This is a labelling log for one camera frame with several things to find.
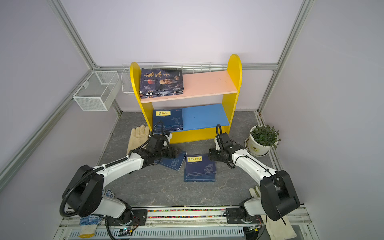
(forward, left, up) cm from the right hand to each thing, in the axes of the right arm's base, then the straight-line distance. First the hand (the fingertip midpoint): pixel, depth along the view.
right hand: (213, 156), depth 88 cm
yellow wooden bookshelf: (+21, +8, +8) cm, 24 cm away
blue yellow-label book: (-2, +24, -6) cm, 25 cm away
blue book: (+19, +25, +12) cm, 34 cm away
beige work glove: (+18, +52, -6) cm, 55 cm away
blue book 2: (-5, +8, -6) cm, 11 cm away
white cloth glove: (-35, -28, -6) cm, 45 cm away
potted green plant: (+7, -27, +9) cm, 30 cm away
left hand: (+2, +22, +3) cm, 22 cm away
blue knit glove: (-34, +62, -5) cm, 71 cm away
